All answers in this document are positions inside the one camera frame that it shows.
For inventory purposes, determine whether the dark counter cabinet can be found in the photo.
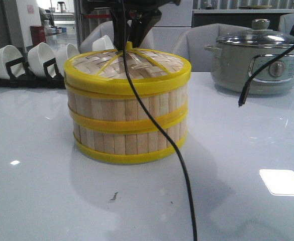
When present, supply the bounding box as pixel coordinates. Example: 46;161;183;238
191;9;294;30

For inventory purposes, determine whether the grey chair left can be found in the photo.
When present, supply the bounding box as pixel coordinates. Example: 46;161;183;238
78;20;155;54

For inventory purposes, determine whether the black cable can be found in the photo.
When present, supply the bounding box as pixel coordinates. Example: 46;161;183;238
120;0;198;241

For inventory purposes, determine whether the white bowl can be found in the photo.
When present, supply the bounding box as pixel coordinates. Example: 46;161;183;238
92;35;115;51
56;43;79;77
0;45;22;79
28;42;55;77

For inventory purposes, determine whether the black hanging cable end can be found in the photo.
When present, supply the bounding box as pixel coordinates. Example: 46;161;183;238
238;30;294;108

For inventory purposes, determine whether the white bowl right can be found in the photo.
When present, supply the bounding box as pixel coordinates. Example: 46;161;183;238
92;35;115;51

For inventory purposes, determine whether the bamboo steamer tier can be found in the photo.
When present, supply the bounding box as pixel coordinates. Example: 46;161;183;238
66;85;188;134
70;111;175;164

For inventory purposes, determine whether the red cylinder bin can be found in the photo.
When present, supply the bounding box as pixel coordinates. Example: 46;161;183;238
30;25;46;47

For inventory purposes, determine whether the glass pot lid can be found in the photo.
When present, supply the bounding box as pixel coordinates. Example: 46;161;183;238
216;19;294;48

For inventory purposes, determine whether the white bowl far left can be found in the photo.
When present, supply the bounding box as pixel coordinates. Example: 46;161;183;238
0;45;22;79

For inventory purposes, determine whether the woven bamboo steamer lid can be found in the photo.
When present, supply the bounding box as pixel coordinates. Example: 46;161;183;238
64;42;191;98

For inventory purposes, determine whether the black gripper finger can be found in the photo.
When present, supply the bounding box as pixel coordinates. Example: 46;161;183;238
130;9;162;48
111;11;129;51

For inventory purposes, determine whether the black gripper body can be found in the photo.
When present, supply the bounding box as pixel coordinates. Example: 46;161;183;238
82;0;181;18

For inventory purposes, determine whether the green electric cooking pot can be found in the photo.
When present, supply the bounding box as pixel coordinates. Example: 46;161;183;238
204;43;294;95

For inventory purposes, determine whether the black dish rack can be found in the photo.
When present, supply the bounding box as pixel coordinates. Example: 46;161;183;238
0;57;65;89

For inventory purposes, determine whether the grey chair far right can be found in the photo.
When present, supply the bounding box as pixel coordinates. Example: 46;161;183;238
278;13;294;34

